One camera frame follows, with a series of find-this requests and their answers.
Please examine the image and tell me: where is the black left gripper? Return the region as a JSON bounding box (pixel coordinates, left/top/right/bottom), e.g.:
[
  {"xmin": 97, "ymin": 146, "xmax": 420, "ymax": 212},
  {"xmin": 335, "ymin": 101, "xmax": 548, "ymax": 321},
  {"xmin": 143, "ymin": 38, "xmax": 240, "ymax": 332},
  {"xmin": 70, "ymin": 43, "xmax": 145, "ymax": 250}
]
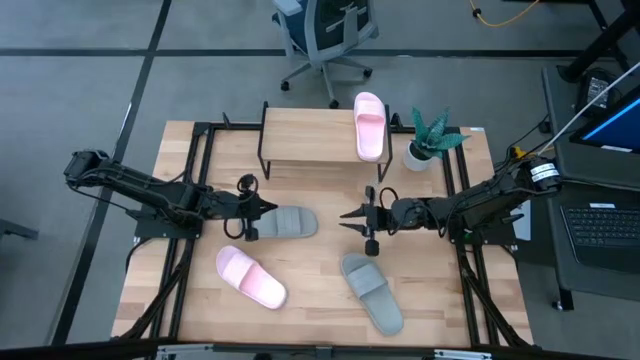
[{"xmin": 204, "ymin": 174, "xmax": 280, "ymax": 243}]

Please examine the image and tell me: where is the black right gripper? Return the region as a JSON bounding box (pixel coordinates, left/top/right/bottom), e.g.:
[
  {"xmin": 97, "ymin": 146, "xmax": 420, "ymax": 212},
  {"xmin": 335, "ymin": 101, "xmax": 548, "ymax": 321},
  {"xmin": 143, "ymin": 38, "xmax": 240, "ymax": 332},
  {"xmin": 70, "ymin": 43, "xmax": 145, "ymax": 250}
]
[{"xmin": 339, "ymin": 185, "xmax": 427, "ymax": 258}]

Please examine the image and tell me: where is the grey rubber slide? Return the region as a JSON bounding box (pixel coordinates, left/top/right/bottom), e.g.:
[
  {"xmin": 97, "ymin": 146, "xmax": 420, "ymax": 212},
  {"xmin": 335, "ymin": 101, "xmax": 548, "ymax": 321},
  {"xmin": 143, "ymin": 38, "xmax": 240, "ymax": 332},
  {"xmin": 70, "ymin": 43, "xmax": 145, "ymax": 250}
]
[
  {"xmin": 257, "ymin": 205, "xmax": 319, "ymax": 240},
  {"xmin": 340, "ymin": 252, "xmax": 405, "ymax": 337}
]

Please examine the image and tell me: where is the pink rubber slide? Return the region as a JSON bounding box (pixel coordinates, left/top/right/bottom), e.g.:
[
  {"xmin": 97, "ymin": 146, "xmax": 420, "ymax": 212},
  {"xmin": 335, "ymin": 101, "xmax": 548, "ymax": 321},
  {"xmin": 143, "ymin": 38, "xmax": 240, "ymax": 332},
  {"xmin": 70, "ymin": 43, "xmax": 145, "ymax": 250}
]
[
  {"xmin": 215, "ymin": 244, "xmax": 289, "ymax": 311},
  {"xmin": 353, "ymin": 91, "xmax": 387, "ymax": 163}
]

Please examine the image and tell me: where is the green plant in white pot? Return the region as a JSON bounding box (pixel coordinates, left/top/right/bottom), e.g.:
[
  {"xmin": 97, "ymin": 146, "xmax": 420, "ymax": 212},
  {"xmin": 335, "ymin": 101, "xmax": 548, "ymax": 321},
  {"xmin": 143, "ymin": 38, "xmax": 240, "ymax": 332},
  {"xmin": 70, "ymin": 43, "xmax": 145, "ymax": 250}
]
[{"xmin": 402, "ymin": 106, "xmax": 470, "ymax": 173}]

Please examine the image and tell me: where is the grey mesh office chair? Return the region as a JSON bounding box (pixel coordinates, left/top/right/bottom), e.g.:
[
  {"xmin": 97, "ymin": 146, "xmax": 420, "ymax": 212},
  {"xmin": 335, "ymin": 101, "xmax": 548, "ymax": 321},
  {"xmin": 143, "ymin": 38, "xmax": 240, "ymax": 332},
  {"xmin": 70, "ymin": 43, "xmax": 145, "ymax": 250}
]
[{"xmin": 271, "ymin": 0, "xmax": 380, "ymax": 110}]

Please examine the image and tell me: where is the dark grey side desk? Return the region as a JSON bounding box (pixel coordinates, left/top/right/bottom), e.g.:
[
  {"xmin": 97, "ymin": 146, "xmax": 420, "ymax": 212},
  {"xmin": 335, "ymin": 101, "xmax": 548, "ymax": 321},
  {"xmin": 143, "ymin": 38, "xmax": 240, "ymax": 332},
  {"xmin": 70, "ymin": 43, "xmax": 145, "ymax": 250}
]
[{"xmin": 541, "ymin": 64, "xmax": 640, "ymax": 311}]

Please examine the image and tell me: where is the black laptop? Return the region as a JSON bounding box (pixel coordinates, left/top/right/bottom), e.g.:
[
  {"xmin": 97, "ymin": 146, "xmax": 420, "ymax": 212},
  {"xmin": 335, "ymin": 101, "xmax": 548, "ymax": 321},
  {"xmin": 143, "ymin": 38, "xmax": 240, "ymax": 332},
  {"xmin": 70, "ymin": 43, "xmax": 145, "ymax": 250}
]
[{"xmin": 559, "ymin": 201, "xmax": 640, "ymax": 275}]

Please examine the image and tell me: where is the thin white rod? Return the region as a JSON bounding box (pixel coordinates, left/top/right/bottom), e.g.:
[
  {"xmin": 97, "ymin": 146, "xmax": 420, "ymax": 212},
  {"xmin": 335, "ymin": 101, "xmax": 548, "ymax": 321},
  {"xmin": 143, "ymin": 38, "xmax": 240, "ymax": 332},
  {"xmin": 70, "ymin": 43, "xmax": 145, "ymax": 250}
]
[{"xmin": 519, "ymin": 59, "xmax": 640, "ymax": 171}]

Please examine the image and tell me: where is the black floor stand foot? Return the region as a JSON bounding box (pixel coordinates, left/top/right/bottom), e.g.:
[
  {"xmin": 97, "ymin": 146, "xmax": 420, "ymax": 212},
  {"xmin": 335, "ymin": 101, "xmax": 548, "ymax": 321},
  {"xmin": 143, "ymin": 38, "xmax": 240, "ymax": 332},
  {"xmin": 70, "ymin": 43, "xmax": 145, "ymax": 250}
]
[{"xmin": 0, "ymin": 218, "xmax": 40, "ymax": 241}]

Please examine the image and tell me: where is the black power adapter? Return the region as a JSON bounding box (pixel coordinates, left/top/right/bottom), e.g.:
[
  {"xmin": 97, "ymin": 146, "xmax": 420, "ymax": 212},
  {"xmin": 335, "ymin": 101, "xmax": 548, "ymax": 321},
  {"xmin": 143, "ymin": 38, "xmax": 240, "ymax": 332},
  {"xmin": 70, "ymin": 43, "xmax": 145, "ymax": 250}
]
[{"xmin": 574, "ymin": 67, "xmax": 624, "ymax": 115}]

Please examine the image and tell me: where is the black monitor with blue screen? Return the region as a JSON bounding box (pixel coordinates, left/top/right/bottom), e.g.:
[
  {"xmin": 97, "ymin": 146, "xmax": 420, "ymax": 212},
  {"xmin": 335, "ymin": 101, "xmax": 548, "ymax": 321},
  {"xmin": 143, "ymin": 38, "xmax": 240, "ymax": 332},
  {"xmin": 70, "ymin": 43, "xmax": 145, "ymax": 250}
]
[{"xmin": 569, "ymin": 84, "xmax": 640, "ymax": 155}]

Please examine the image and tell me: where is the black desk leg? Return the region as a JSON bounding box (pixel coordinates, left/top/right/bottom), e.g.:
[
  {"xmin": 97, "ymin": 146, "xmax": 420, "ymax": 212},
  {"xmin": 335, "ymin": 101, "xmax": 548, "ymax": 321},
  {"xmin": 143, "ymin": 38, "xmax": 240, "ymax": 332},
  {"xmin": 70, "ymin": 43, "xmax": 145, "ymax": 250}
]
[{"xmin": 557, "ymin": 0, "xmax": 640, "ymax": 84}]

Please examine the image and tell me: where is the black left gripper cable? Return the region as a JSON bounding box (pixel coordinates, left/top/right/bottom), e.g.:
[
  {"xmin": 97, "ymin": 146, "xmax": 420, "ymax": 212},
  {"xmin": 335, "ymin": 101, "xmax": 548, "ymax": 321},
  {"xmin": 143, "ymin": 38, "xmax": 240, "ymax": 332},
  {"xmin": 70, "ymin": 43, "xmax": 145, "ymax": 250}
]
[{"xmin": 222, "ymin": 173, "xmax": 260, "ymax": 240}]

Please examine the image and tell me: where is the wooden shelf with black frame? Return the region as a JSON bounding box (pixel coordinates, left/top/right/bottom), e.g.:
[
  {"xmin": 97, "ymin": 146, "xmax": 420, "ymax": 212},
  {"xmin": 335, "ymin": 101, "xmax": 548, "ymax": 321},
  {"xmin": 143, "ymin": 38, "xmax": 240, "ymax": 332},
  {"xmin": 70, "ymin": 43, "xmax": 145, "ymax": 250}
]
[{"xmin": 257, "ymin": 101, "xmax": 394, "ymax": 184}]

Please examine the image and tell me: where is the black aluminium table frame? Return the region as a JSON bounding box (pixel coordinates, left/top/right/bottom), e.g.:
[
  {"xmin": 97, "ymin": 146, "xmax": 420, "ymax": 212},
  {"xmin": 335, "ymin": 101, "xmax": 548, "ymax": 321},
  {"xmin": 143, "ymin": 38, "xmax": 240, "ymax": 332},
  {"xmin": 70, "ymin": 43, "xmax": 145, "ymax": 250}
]
[{"xmin": 112, "ymin": 119, "xmax": 534, "ymax": 351}]

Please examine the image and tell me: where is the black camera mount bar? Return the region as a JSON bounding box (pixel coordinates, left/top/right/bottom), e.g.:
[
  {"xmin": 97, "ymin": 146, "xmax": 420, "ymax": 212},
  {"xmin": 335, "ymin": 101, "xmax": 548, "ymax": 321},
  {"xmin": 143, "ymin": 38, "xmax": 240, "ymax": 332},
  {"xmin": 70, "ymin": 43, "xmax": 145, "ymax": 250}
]
[{"xmin": 0, "ymin": 339, "xmax": 640, "ymax": 360}]

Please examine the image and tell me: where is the yellow cable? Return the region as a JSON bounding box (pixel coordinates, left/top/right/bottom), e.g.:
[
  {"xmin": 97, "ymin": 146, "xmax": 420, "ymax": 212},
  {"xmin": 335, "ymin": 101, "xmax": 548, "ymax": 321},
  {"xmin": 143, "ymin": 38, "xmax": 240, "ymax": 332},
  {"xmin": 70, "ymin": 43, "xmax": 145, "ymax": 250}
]
[{"xmin": 468, "ymin": 0, "xmax": 542, "ymax": 29}]

